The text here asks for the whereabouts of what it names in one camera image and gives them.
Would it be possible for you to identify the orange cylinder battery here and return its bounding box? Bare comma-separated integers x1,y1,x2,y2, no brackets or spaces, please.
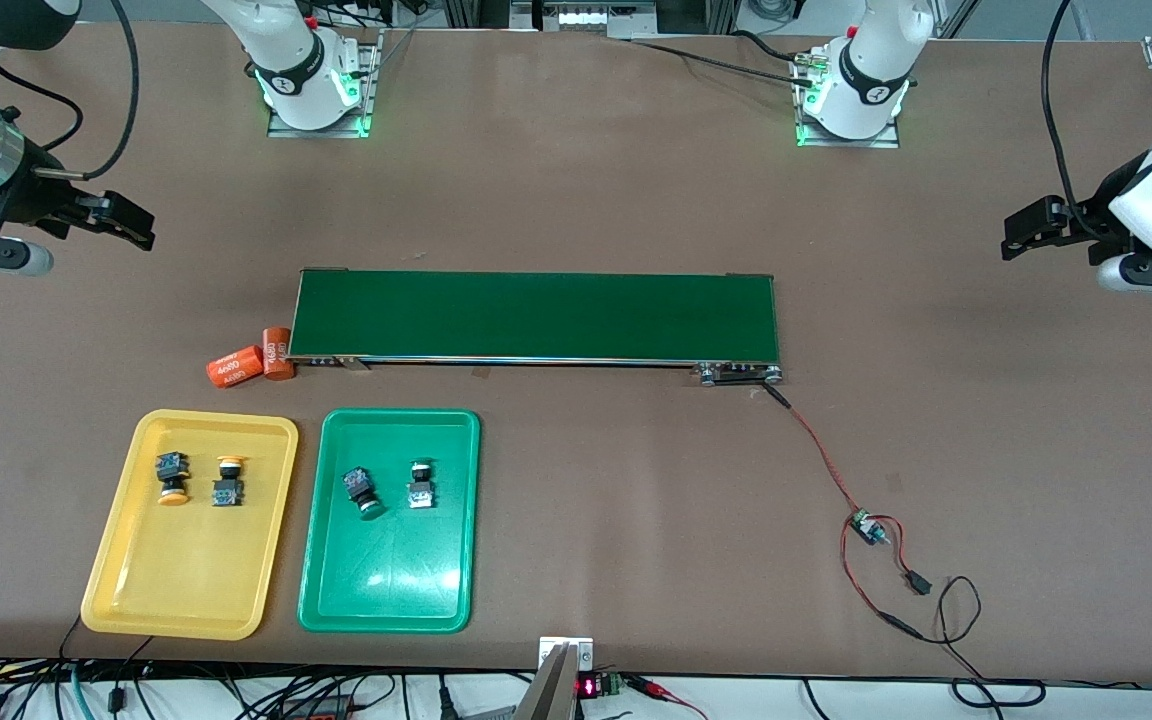
206,345,267,389
263,327,296,382

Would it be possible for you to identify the yellow push button switch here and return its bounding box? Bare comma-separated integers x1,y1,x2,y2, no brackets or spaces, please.
155,452,191,507
212,455,247,508

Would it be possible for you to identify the yellow plastic tray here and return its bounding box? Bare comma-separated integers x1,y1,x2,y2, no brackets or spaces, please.
81,408,299,641

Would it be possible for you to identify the green conveyor belt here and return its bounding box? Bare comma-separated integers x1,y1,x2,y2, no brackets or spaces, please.
286,268,785,387

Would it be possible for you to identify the green plastic tray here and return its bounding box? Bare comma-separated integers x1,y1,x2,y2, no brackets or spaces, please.
297,408,482,634

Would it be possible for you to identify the lit metal equipment unit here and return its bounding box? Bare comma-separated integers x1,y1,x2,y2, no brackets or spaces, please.
511,0,657,39

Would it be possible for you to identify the red clip lead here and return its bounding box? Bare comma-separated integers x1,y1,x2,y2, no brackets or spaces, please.
626,675,712,720

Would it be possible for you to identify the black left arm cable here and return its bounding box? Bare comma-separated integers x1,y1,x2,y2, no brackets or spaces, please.
1040,0,1107,241

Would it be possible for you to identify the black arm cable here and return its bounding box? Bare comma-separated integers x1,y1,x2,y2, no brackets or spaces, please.
1040,0,1107,241
0,0,141,183

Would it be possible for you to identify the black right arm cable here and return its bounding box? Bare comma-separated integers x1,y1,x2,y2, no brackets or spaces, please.
0,0,141,183

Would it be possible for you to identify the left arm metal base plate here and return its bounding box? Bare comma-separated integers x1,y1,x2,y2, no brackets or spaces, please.
794,50,902,149

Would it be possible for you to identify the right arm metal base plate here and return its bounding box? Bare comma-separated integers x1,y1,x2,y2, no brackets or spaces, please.
266,30,382,139

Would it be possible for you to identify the red and black wire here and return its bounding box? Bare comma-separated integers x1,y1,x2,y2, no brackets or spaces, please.
761,383,937,641

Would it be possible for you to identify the black cable across table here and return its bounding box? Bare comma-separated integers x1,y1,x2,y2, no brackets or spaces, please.
626,28,822,91

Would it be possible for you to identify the thin black looped cable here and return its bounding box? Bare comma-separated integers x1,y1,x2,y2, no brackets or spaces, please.
936,575,1047,709

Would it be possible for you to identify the teal cable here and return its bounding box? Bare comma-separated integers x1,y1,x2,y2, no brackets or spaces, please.
66,665,97,720

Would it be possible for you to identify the tangle of black cables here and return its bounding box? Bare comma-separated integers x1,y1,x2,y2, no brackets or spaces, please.
0,655,537,720

